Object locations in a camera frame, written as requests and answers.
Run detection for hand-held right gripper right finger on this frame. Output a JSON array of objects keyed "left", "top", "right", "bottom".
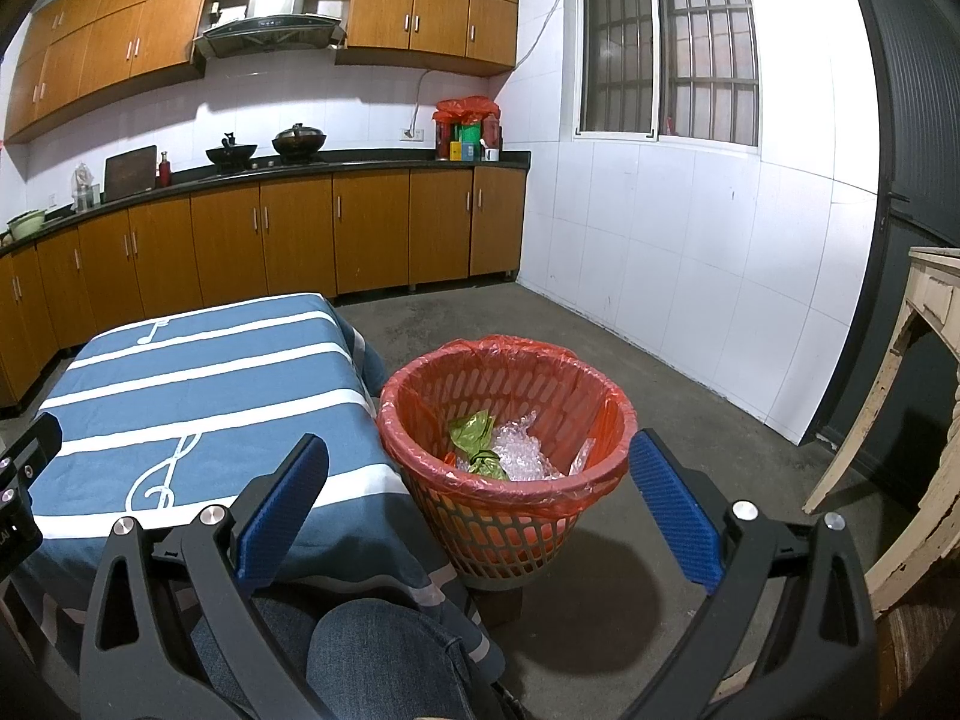
[{"left": 628, "top": 429, "right": 878, "bottom": 720}]

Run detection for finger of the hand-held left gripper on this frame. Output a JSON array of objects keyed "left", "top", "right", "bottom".
[{"left": 0, "top": 412, "right": 62, "bottom": 518}]

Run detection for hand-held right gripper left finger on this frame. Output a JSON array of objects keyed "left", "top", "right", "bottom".
[{"left": 77, "top": 433, "right": 331, "bottom": 720}]

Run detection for red bin liner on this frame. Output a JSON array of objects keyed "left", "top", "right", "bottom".
[{"left": 377, "top": 336, "right": 638, "bottom": 518}]

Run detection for clear bubble wrap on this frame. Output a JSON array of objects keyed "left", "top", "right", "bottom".
[{"left": 480, "top": 411, "right": 567, "bottom": 482}]

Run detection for orange plastic waste basket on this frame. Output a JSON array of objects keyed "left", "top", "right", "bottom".
[{"left": 377, "top": 337, "right": 638, "bottom": 590}]

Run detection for yellow-green foil wrapper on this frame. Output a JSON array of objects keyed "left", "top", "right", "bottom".
[{"left": 448, "top": 411, "right": 497, "bottom": 458}]

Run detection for blue striped tablecloth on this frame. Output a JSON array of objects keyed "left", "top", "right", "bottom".
[{"left": 0, "top": 292, "right": 507, "bottom": 683}]

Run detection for person's leg in jeans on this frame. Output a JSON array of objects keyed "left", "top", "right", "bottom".
[{"left": 191, "top": 596, "right": 492, "bottom": 720}]

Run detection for row of wooden base cabinets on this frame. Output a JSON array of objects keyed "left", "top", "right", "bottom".
[{"left": 0, "top": 165, "right": 527, "bottom": 402}]

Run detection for dark wooden cutting board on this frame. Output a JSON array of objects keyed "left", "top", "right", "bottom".
[{"left": 103, "top": 145, "right": 158, "bottom": 202}]

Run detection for cream wooden table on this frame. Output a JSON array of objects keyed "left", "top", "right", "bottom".
[{"left": 802, "top": 246, "right": 960, "bottom": 620}]

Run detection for black wok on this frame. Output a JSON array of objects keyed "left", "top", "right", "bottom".
[{"left": 205, "top": 133, "right": 258, "bottom": 168}]

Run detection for black kitchen countertop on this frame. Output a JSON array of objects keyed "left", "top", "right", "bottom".
[{"left": 0, "top": 152, "right": 532, "bottom": 252}]

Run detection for black pot with lid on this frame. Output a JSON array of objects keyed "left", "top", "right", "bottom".
[{"left": 271, "top": 124, "right": 328, "bottom": 160}]

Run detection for red shopping bag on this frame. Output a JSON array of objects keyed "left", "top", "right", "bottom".
[{"left": 433, "top": 96, "right": 501, "bottom": 128}]

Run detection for dark door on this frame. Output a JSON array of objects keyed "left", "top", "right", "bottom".
[{"left": 814, "top": 0, "right": 960, "bottom": 458}]

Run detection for barred window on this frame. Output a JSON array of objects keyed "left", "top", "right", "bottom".
[{"left": 574, "top": 0, "right": 762, "bottom": 158}]

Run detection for steel range hood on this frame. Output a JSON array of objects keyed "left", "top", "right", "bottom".
[{"left": 193, "top": 0, "right": 347, "bottom": 59}]

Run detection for row of wooden wall cabinets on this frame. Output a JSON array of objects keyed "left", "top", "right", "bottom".
[{"left": 4, "top": 0, "right": 520, "bottom": 145}]

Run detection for white socket cable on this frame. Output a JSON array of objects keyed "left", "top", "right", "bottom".
[{"left": 409, "top": 69, "right": 451, "bottom": 134}]

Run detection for white window cable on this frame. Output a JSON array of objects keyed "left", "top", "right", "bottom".
[{"left": 514, "top": 0, "right": 578, "bottom": 70}]

